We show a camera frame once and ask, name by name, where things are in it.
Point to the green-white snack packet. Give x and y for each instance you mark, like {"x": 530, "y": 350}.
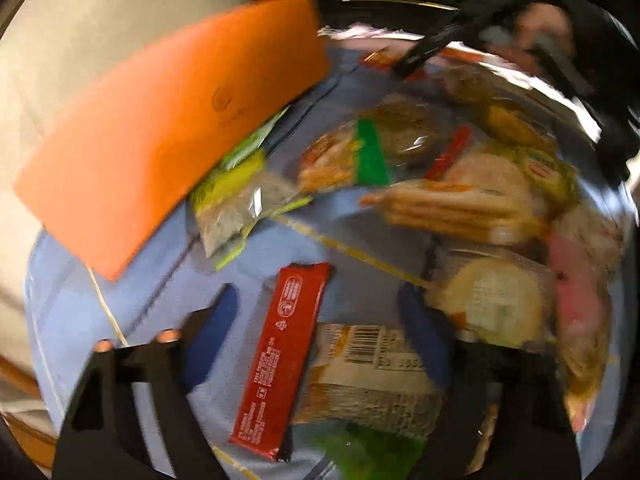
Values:
{"x": 247, "y": 145}

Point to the pink label chips packet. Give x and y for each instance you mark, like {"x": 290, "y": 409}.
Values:
{"x": 575, "y": 285}

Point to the yellow packet with red label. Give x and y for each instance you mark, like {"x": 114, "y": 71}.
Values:
{"x": 545, "y": 170}

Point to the person's right hand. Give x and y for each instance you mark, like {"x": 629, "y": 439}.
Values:
{"x": 545, "y": 25}

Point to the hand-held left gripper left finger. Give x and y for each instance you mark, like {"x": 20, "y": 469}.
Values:
{"x": 215, "y": 320}

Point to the yellow-green grain snack packet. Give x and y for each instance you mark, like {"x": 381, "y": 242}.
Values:
{"x": 235, "y": 210}

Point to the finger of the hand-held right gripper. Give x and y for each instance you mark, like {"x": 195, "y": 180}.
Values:
{"x": 425, "y": 50}

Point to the red snack bar packet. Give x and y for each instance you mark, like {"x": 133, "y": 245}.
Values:
{"x": 280, "y": 355}

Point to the small green snack packet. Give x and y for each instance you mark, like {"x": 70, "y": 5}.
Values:
{"x": 365, "y": 452}

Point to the light blue tablecloth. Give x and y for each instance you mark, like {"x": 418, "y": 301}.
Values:
{"x": 150, "y": 280}

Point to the orange cardboard box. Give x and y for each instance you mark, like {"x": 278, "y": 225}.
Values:
{"x": 165, "y": 125}

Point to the long biscuit stick packet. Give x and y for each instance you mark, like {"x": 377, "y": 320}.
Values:
{"x": 450, "y": 207}

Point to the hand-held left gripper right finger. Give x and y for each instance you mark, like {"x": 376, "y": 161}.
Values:
{"x": 420, "y": 330}

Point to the red-topped cracker packet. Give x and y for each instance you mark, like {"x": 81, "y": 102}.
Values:
{"x": 385, "y": 60}

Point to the clear round cracker packet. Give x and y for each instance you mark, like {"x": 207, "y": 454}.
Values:
{"x": 487, "y": 300}

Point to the green label cookie packet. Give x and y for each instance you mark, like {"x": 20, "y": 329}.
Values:
{"x": 372, "y": 155}

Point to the round cracker packet with barcode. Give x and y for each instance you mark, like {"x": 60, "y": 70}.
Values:
{"x": 370, "y": 380}

